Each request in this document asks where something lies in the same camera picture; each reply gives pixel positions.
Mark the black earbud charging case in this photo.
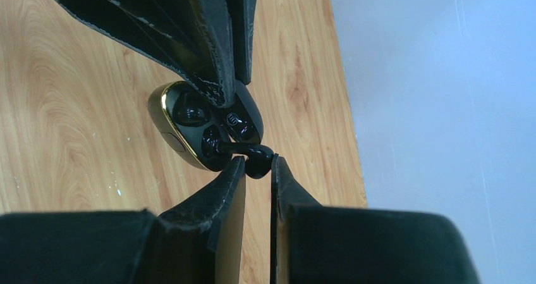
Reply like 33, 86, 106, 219
147, 81, 274, 179

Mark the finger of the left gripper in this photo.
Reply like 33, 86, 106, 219
226, 0, 257, 85
55, 0, 236, 108

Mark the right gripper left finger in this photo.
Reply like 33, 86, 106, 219
1, 157, 246, 283

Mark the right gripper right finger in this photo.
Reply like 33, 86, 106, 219
270, 156, 480, 283

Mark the black earbud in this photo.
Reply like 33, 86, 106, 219
172, 90, 212, 127
216, 142, 275, 179

